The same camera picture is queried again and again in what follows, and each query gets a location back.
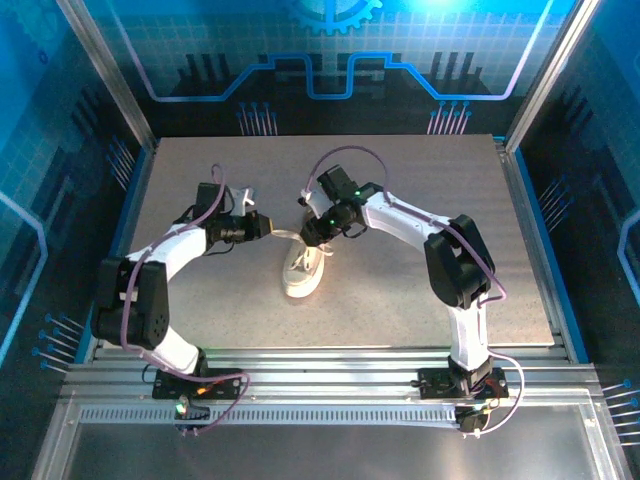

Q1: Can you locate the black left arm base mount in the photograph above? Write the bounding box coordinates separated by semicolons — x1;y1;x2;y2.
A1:
151;366;245;402

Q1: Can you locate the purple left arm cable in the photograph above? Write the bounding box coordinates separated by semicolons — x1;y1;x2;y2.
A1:
119;163;252;435

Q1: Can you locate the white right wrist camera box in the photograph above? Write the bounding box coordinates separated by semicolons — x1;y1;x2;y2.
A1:
300;186;332;220

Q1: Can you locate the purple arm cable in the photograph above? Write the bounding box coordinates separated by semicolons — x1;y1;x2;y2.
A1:
119;163;252;435
305;145;526;439

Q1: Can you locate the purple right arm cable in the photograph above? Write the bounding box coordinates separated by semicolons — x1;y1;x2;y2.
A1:
305;145;526;439

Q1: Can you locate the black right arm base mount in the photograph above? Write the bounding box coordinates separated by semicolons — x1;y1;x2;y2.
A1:
416;366;510;402

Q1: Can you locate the white sneaker shoe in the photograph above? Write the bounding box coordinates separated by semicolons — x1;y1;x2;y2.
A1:
280;233;327;300

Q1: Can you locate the aluminium frame post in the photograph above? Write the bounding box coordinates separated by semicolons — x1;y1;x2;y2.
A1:
503;0;604;154
53;0;160;153

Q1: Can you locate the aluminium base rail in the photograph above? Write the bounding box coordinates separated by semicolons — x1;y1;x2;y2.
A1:
62;348;604;399

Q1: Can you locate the grey metal plate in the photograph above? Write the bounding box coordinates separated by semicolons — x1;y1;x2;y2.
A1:
29;397;629;480

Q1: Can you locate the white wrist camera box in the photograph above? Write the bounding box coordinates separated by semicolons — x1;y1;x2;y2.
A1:
300;186;332;220
226;185;259;217

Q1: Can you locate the white shoelace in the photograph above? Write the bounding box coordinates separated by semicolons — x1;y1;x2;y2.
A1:
272;226;336;258

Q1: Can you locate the slotted grey cable duct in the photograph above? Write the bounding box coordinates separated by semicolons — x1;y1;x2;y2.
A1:
78;404;462;427

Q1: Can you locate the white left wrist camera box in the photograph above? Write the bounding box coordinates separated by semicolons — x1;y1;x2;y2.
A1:
226;185;259;217

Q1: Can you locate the aluminium side rail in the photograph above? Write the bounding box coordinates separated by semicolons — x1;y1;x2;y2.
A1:
493;135;572;351

